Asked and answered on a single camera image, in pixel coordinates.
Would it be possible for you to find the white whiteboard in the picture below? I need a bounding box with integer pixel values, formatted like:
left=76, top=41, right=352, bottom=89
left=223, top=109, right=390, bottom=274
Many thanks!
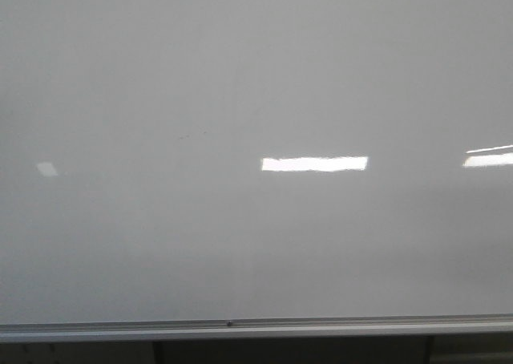
left=1, top=0, right=512, bottom=325

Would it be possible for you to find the aluminium whiteboard bottom frame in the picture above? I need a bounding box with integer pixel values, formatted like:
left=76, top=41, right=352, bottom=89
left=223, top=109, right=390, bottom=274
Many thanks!
left=1, top=313, right=512, bottom=344

